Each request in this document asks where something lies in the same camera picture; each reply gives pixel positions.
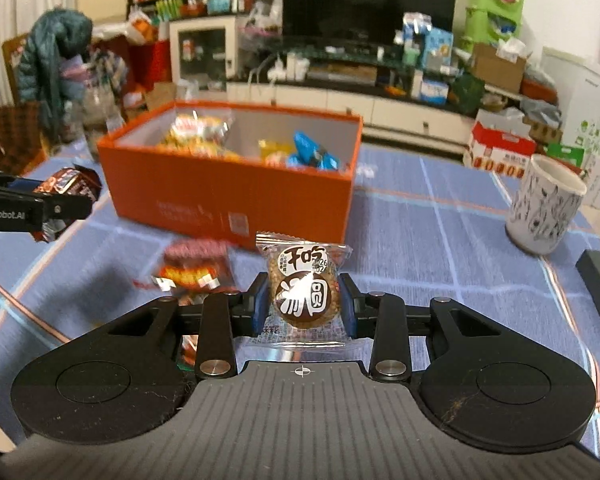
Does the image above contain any green plastic storage rack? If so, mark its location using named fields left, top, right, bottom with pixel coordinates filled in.
left=460, top=0, right=526, bottom=57

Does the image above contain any blue checked tablecloth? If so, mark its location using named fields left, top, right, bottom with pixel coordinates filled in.
left=0, top=141, right=600, bottom=462

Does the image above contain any black white patterned cup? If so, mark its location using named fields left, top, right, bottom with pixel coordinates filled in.
left=504, top=154, right=589, bottom=256

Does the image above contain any dark green bag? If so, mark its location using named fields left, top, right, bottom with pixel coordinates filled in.
left=450, top=72, right=487, bottom=115

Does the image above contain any white glass door cabinet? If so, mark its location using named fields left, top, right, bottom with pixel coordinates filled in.
left=168, top=14, right=239, bottom=97

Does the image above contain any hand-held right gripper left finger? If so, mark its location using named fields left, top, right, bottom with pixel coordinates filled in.
left=107, top=273, right=271, bottom=380

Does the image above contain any red orange snack packet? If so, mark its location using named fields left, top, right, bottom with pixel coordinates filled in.
left=149, top=238, right=237, bottom=294

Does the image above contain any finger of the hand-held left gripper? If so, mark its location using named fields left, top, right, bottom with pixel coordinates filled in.
left=41, top=194, right=94, bottom=222

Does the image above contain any blue snack packet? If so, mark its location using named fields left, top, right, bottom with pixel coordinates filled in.
left=285, top=131, right=342, bottom=171

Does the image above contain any orange cardboard box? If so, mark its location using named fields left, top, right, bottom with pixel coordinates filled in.
left=96, top=99, right=365, bottom=252

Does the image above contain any white refrigerator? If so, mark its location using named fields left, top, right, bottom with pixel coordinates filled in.
left=539, top=45, right=600, bottom=162

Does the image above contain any white curtain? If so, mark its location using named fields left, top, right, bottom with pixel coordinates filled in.
left=0, top=0, right=79, bottom=106

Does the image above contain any brown cardboard box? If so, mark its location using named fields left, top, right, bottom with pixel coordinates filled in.
left=470, top=42, right=529, bottom=94

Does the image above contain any silver red snack packet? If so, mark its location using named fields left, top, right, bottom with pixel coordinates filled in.
left=32, top=165, right=104, bottom=244

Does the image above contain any white television stand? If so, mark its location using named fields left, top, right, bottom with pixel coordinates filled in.
left=226, top=40, right=477, bottom=155

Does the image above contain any orange green carton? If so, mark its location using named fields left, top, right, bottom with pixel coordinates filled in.
left=545, top=142, right=587, bottom=173

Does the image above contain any blue tissue box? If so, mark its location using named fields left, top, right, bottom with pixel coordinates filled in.
left=426, top=27, right=455, bottom=72

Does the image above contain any round cookie clear packet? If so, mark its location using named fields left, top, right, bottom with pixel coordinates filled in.
left=244, top=231, right=355, bottom=349

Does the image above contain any dark blue puffer jacket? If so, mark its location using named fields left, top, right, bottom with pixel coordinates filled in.
left=17, top=8, right=94, bottom=117

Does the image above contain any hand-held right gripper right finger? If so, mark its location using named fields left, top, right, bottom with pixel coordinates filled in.
left=340, top=273, right=504, bottom=384

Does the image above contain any pile of yellow red packets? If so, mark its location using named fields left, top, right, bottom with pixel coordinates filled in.
left=154, top=113, right=242, bottom=162

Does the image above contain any red white printed carton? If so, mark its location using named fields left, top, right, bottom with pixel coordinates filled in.
left=464, top=120, right=537, bottom=177

